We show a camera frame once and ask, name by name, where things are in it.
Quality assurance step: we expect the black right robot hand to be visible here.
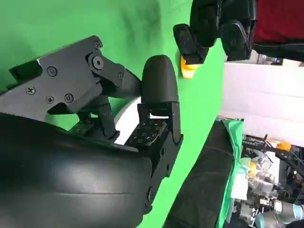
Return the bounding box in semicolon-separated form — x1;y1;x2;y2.
0;35;185;228

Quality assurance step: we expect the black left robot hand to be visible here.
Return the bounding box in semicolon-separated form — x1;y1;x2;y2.
172;0;259;65

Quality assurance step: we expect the red and black chair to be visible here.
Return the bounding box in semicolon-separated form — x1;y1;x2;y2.
250;0;304;63

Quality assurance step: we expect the lilac plate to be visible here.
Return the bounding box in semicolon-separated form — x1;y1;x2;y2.
113;96;170;146

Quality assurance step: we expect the green table cloth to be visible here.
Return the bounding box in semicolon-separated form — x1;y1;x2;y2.
0;0;249;228

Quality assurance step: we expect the black curtain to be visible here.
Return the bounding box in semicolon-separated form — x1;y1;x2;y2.
163;120;240;228

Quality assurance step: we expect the black workshop machine frame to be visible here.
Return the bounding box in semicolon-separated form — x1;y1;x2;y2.
242;134;304;205

